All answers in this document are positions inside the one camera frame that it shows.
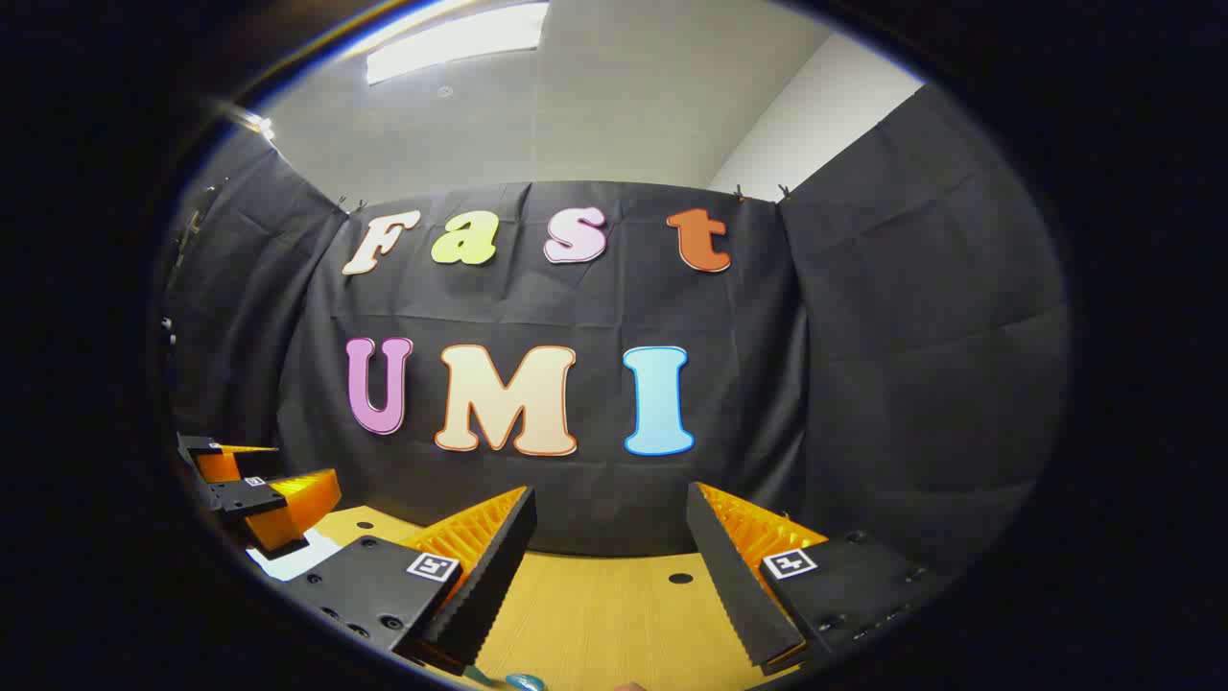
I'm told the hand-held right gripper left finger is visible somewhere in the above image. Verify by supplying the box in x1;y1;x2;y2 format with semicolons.
285;485;538;673

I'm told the black backdrop cloth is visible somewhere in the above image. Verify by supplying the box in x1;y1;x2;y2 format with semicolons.
165;84;1071;577

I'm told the pale blue suitcase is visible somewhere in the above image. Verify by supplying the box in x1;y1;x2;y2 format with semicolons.
246;528;342;583

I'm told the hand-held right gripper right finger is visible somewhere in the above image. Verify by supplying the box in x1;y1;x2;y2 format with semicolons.
685;482;956;675

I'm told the ceiling light panel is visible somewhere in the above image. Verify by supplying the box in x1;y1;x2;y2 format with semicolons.
365;2;551;85

